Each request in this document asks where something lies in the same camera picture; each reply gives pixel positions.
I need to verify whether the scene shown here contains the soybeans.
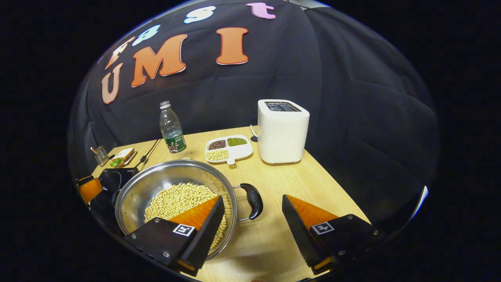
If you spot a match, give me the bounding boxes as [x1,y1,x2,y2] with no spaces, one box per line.
[144,182,228,251]

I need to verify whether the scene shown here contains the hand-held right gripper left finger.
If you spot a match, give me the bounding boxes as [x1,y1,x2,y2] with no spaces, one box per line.
[124,195,226,277]

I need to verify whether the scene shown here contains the clear plastic water bottle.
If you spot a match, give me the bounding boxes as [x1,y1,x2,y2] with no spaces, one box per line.
[159,101,187,154]

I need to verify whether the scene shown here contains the sandwich with green wrapper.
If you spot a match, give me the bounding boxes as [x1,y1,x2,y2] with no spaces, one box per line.
[109,148,137,168]

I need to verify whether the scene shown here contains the black power cable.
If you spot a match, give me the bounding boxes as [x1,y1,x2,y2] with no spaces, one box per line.
[135,137,162,171]

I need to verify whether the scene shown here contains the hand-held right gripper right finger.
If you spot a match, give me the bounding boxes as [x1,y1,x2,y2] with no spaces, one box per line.
[282,194,387,275]

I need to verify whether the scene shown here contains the wire mesh holder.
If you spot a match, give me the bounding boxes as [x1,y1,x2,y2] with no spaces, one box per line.
[90,145,110,167]

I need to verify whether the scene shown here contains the white divided bean dish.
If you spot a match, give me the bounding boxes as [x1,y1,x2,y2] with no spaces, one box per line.
[205,135,254,165]

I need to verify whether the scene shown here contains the black induction cooktop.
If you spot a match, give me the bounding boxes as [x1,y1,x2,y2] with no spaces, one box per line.
[89,168,139,231]

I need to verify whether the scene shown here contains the white toaster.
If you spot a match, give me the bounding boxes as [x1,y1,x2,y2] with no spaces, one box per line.
[256,99,310,164]

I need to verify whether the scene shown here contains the stainless steel pot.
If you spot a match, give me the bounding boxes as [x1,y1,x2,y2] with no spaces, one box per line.
[114,159,264,261]

